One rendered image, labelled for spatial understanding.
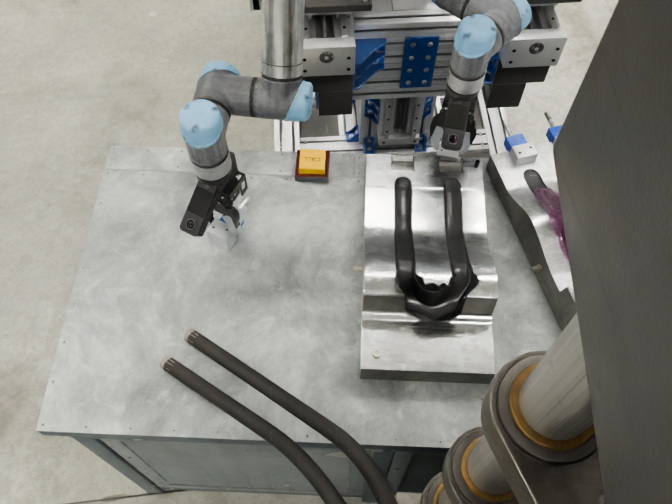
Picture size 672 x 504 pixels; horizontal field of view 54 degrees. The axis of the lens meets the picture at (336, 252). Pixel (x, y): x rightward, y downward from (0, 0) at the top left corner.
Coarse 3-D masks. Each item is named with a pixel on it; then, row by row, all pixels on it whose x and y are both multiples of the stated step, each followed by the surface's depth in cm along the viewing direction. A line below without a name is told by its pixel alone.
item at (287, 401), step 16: (192, 336) 135; (208, 352) 132; (224, 352) 131; (240, 368) 128; (256, 384) 126; (272, 384) 125; (272, 400) 124; (288, 400) 122; (304, 416) 120; (320, 416) 119; (320, 432) 118
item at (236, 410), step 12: (168, 360) 132; (168, 372) 132; (180, 372) 130; (192, 372) 131; (192, 384) 129; (204, 384) 128; (204, 396) 128; (216, 396) 126; (228, 396) 127; (228, 408) 125; (240, 408) 124; (240, 420) 124; (252, 420) 123; (264, 420) 123; (264, 432) 121
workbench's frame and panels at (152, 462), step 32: (96, 448) 148; (128, 448) 150; (160, 448) 150; (192, 448) 148; (224, 448) 147; (256, 448) 146; (320, 448) 142; (384, 448) 130; (416, 448) 128; (448, 448) 127; (160, 480) 182; (192, 480) 182; (224, 480) 180; (256, 480) 178; (288, 480) 176; (352, 480) 171; (416, 480) 169
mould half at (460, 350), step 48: (384, 192) 146; (432, 192) 146; (480, 192) 146; (384, 240) 139; (432, 240) 139; (480, 240) 139; (384, 288) 129; (480, 288) 129; (384, 336) 132; (432, 336) 132; (480, 336) 132
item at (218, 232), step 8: (248, 200) 151; (216, 224) 145; (224, 224) 145; (208, 232) 145; (216, 232) 144; (224, 232) 144; (216, 240) 146; (224, 240) 144; (232, 240) 147; (224, 248) 148
